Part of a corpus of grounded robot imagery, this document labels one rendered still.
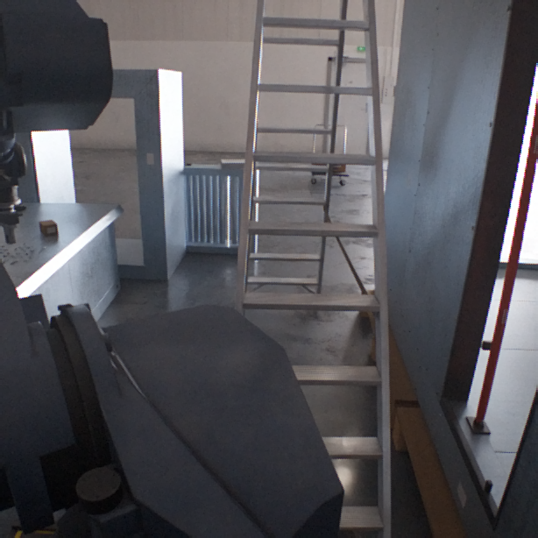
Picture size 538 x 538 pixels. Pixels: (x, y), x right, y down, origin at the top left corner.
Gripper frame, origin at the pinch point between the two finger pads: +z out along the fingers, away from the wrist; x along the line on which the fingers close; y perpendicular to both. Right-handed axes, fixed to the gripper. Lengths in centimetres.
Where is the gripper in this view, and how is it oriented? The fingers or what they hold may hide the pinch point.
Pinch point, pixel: (10, 238)
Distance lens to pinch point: 248.6
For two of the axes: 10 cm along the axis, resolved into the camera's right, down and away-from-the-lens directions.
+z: -0.3, 9.3, 3.6
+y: 5.3, -2.9, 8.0
